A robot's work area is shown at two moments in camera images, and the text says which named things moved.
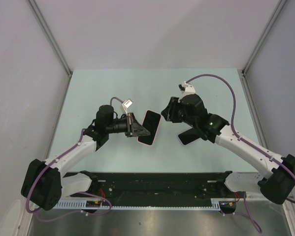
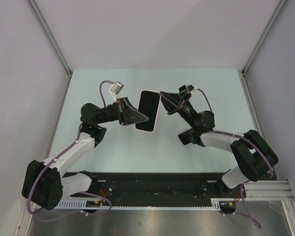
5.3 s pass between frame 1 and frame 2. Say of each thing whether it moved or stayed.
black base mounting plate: stayed
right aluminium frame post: stayed
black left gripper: moved
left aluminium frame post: stayed
